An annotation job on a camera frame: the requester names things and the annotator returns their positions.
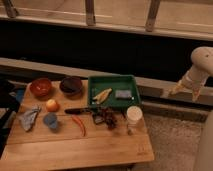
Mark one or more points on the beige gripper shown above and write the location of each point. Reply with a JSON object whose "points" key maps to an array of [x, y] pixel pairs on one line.
{"points": [[187, 83]]}

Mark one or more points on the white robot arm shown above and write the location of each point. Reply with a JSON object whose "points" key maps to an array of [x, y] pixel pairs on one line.
{"points": [[195, 78]]}

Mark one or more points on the green plastic tray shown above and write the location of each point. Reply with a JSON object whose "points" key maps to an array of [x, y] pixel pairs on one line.
{"points": [[97, 84]]}

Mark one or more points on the grey sponge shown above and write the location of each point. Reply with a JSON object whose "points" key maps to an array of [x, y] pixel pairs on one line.
{"points": [[123, 94]]}

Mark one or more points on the red chili pepper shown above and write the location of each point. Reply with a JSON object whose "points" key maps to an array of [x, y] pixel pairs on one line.
{"points": [[78, 121]]}

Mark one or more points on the dark brown bowl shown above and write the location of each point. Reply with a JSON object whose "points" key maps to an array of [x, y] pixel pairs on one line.
{"points": [[71, 86]]}

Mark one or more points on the orange round fruit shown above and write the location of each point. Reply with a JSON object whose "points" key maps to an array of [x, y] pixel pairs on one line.
{"points": [[52, 105]]}

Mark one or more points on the wooden cutting board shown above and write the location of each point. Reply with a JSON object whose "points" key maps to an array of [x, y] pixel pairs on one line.
{"points": [[70, 147]]}

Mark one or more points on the blue small cup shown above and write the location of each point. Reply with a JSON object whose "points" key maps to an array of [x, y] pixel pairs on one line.
{"points": [[50, 120]]}

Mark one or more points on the red-orange bowl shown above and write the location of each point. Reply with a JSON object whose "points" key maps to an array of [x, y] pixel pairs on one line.
{"points": [[40, 87]]}

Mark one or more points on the grey crumpled cloth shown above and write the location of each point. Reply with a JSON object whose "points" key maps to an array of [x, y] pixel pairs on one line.
{"points": [[27, 119]]}

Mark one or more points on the black object at left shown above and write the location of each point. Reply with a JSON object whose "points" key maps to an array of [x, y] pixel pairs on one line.
{"points": [[9, 102]]}

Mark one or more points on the black handled knife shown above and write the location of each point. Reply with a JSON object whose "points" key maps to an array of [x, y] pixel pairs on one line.
{"points": [[79, 110]]}

